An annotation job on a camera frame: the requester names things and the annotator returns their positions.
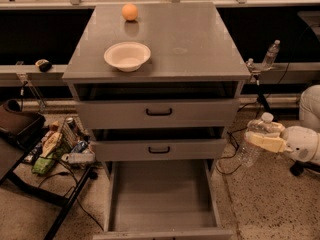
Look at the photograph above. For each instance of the grey drawer cabinet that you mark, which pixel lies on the grey drawer cabinet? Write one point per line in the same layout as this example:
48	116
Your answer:
192	57

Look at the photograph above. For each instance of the wire basket of snacks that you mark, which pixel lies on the wire basket of snacks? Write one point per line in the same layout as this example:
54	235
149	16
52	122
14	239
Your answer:
67	143

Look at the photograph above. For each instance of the person leg light trousers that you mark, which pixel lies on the person leg light trousers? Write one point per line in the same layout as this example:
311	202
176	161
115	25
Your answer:
309	108

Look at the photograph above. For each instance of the white paper bowl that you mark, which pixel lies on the white paper bowl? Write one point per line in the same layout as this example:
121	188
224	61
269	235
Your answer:
127	56

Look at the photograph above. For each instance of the black chair caster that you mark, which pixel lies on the black chair caster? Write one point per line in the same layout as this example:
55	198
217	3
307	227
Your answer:
298	167

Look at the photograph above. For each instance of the brown bag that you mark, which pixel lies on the brown bag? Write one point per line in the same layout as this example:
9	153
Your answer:
17	127

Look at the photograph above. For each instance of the grey top drawer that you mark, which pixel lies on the grey top drawer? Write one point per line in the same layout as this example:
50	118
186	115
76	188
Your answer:
157	113

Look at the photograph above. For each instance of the clear plastic water bottle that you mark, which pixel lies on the clear plastic water bottle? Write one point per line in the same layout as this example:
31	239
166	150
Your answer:
248	153

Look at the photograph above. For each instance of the grey middle drawer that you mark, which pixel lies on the grey middle drawer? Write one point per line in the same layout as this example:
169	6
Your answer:
158	149

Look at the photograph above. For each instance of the background clear water bottle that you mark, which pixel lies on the background clear water bottle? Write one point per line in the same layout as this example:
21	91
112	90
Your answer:
271	55

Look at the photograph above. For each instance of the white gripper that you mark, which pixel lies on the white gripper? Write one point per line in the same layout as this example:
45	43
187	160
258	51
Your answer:
299	143

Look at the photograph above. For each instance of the black tripod stand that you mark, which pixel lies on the black tripod stand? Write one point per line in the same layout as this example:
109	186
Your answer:
255	78

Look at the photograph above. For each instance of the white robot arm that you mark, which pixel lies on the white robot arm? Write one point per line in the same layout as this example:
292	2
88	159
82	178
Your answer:
298	143

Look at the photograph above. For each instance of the green snack bag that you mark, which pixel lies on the green snack bag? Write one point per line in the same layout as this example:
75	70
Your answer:
44	164

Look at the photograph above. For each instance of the black tape measure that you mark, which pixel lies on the black tape measure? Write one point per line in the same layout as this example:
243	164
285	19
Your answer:
43	65

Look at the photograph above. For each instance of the orange fruit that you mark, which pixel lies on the orange fruit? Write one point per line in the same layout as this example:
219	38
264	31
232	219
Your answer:
130	12

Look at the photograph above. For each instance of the grey open bottom drawer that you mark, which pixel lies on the grey open bottom drawer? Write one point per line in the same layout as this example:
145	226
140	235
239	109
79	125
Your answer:
161	200

